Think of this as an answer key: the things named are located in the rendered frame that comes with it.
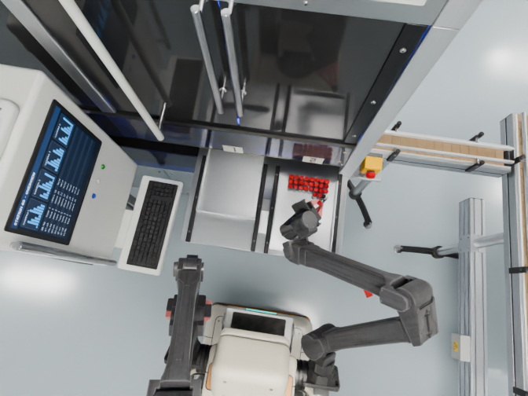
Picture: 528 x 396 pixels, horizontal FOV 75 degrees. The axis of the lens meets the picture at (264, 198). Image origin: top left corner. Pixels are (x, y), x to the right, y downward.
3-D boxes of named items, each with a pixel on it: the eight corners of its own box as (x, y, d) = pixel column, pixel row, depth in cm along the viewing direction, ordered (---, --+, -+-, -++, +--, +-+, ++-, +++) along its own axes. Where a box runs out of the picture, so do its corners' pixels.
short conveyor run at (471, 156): (350, 161, 164) (359, 148, 148) (353, 131, 168) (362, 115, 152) (498, 181, 161) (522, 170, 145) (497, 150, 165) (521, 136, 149)
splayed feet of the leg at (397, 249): (394, 243, 238) (401, 240, 224) (467, 253, 235) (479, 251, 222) (393, 254, 236) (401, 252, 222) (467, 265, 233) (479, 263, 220)
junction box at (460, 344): (450, 332, 180) (460, 335, 171) (460, 334, 180) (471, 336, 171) (450, 357, 177) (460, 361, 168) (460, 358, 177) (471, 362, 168)
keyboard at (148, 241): (149, 181, 165) (148, 179, 163) (178, 185, 165) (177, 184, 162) (126, 264, 155) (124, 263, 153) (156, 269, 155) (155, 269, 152)
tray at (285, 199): (280, 175, 158) (280, 172, 155) (336, 183, 157) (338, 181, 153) (269, 249, 149) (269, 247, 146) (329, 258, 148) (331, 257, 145)
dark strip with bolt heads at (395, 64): (332, 163, 147) (406, 22, 70) (342, 163, 146) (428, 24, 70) (332, 165, 146) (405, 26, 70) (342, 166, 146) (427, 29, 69)
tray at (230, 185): (210, 141, 162) (210, 138, 159) (265, 148, 161) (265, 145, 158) (196, 211, 154) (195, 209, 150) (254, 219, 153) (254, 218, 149)
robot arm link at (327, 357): (320, 372, 103) (333, 364, 106) (327, 346, 99) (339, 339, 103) (300, 350, 110) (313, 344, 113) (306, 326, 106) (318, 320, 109)
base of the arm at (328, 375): (300, 386, 106) (339, 392, 105) (304, 366, 103) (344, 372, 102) (300, 363, 114) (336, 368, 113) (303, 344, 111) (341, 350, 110)
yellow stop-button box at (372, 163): (361, 157, 152) (365, 151, 145) (377, 159, 151) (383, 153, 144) (360, 174, 150) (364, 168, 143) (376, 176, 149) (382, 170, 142)
